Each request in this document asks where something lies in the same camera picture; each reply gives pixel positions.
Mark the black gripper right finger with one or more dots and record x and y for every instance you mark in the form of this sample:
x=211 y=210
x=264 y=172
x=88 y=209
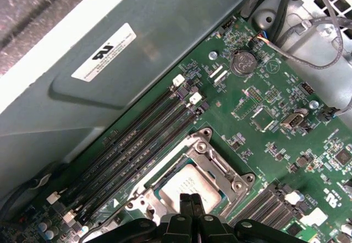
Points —
x=209 y=229

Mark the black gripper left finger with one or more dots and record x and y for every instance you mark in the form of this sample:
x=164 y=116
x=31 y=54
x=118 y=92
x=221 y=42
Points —
x=178 y=229

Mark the silver CPU plate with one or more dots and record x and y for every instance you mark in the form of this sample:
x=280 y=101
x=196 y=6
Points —
x=189 y=182

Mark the metal socket cover frame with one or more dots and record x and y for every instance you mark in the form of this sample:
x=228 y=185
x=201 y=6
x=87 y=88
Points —
x=204 y=159

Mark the black RAM slot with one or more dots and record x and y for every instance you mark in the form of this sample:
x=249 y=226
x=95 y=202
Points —
x=134 y=161
x=126 y=152
x=261 y=210
x=270 y=216
x=141 y=168
x=253 y=203
x=279 y=222
x=118 y=142

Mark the CPU socket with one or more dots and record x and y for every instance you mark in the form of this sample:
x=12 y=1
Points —
x=204 y=133

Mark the green motherboard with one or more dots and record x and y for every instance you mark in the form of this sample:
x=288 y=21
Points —
x=247 y=133

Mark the silver board connector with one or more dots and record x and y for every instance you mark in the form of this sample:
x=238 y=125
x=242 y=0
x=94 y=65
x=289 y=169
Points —
x=292 y=122

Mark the silver board screw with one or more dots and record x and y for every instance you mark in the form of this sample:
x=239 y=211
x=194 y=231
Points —
x=213 y=55
x=314 y=104

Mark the round coin cell battery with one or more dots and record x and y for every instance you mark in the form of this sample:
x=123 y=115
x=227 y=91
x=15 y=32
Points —
x=243 y=63

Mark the white certification label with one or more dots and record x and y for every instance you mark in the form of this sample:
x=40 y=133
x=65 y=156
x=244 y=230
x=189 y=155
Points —
x=104 y=53

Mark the silver metal drive cage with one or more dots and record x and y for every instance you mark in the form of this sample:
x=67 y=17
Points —
x=308 y=42

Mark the black open PC case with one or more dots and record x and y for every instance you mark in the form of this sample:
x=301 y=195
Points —
x=137 y=20

